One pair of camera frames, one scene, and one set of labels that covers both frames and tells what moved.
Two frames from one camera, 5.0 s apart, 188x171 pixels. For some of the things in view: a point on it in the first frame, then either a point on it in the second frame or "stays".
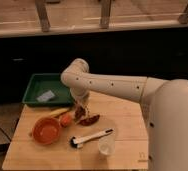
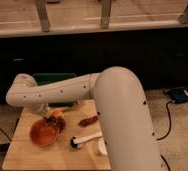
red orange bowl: (46, 130) stays
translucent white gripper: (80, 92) to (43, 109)
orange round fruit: (65, 120) to (57, 113)
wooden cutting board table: (106, 132) stays
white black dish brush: (77, 142) stays
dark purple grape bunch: (79, 113) to (55, 121)
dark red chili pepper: (89, 121) stays
